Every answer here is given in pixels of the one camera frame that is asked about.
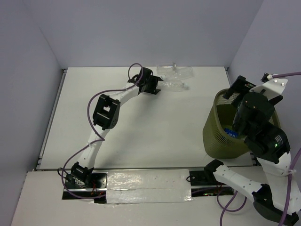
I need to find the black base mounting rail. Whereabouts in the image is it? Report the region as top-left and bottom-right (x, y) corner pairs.
(62, 170), (234, 204)

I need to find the blue label Pocari bottle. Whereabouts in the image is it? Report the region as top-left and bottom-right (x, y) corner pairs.
(224, 128), (238, 138)

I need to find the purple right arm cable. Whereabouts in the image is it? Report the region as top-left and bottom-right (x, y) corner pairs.
(216, 72), (301, 226)

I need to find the silver foil covered panel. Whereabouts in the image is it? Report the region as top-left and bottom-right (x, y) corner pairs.
(106, 169), (192, 204)

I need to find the clear bottle front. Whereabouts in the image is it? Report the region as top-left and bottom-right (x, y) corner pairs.
(159, 80), (189, 92)

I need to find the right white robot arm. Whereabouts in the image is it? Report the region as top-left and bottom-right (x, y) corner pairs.
(203, 74), (301, 226)

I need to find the clear bottle white blue cap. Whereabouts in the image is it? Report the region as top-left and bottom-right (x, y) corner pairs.
(158, 67), (194, 80)

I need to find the olive green mesh bin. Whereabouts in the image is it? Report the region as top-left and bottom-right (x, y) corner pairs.
(203, 89), (279, 159)

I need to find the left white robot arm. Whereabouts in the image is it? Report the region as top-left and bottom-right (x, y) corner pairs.
(62, 66), (166, 188)

